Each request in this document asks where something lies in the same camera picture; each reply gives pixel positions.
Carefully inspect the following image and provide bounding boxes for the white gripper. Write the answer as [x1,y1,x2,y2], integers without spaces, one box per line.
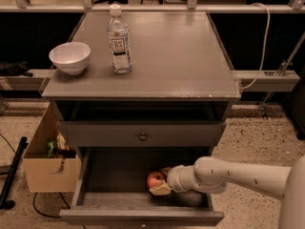
[149,165,198,196]

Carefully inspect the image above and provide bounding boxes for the red apple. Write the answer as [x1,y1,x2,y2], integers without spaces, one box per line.
[147,171,165,188]

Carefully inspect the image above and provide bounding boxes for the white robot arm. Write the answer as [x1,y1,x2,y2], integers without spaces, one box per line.
[147,156,305,229]

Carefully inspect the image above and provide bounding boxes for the grey open middle drawer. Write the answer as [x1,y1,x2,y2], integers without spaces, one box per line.
[60,147,224,228]

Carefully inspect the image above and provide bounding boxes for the grey wooden drawer cabinet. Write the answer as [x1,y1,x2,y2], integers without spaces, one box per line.
[41,10,242,164]

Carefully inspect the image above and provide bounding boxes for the grey top drawer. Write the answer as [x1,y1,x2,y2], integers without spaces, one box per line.
[57,121,226,147]

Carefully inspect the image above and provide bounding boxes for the green item in box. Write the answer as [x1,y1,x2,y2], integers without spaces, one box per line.
[47,139,57,158]

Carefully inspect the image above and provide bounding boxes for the cardboard box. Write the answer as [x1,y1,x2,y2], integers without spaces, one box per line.
[23,104,81,193]

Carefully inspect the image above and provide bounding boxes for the white bowl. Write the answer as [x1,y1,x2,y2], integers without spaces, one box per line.
[49,42,91,75]

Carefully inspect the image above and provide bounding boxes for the clear plastic water bottle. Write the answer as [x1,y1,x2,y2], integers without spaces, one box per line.
[107,4,132,74]

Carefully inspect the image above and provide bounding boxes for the black pole stand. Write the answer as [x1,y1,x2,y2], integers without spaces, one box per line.
[0,136,28,210]

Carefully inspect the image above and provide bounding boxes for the black object on ledge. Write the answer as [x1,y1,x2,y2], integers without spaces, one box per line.
[0,61,33,77]

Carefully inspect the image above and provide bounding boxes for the black floor cable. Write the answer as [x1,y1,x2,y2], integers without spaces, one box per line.
[32,192,71,219]

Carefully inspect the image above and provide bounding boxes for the white cable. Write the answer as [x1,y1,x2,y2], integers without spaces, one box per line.
[236,2,271,92]

